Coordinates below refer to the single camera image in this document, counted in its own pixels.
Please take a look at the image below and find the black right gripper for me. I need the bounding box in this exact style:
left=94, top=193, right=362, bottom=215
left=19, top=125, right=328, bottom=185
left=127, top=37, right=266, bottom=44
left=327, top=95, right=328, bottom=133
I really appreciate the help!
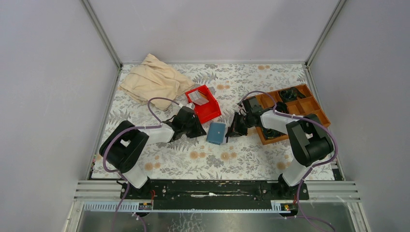
left=226, top=112, right=253, bottom=138

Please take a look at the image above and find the red plastic bin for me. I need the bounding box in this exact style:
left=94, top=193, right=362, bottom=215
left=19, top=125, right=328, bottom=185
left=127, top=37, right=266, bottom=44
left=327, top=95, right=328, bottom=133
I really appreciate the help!
left=185, top=85, right=222, bottom=124

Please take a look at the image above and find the blue card holder wallet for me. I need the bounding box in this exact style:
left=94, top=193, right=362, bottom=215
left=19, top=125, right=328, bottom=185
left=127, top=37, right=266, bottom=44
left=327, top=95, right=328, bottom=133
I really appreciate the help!
left=206, top=122, right=226, bottom=145

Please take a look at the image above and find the wooden compartment tray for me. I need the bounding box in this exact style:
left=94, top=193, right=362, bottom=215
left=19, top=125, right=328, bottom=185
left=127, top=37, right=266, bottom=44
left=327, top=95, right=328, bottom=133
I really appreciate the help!
left=255, top=84, right=331, bottom=127

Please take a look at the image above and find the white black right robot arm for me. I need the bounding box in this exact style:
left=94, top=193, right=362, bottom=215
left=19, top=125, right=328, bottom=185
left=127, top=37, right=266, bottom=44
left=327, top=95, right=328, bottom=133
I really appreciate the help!
left=225, top=97, right=335, bottom=199

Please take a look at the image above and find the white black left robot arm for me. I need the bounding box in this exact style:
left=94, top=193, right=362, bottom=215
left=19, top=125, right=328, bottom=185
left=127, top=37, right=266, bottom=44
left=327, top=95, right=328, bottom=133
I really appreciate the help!
left=99, top=106, right=206, bottom=199

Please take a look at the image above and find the stack of credit cards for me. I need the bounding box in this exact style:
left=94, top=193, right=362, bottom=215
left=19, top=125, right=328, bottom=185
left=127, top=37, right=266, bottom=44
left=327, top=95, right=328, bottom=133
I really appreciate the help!
left=188, top=90, right=209, bottom=105

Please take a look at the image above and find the floral patterned table mat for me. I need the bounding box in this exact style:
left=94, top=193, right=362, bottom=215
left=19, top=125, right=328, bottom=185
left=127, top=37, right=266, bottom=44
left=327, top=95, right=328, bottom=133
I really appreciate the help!
left=102, top=64, right=307, bottom=180

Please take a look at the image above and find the beige crumpled cloth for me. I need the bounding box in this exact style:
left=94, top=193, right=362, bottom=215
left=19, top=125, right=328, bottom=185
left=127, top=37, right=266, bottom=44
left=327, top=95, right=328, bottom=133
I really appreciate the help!
left=118, top=54, right=195, bottom=111

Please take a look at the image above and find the green black coiled cable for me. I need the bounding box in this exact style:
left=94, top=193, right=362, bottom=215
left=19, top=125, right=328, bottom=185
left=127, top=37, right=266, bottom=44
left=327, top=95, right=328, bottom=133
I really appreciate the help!
left=263, top=127, right=284, bottom=140

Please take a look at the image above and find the black folded strap bundle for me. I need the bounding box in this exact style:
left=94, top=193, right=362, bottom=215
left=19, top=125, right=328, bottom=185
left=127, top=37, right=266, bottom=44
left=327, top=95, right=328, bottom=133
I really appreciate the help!
left=274, top=101, right=290, bottom=113

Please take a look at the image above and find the black coiled cable bundle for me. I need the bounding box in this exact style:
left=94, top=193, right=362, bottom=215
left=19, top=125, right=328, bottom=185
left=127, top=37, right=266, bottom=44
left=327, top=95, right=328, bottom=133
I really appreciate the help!
left=279, top=87, right=307, bottom=103

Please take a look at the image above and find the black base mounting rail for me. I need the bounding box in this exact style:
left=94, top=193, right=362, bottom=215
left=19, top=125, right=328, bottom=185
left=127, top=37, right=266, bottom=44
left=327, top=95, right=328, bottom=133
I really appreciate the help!
left=120, top=179, right=309, bottom=210

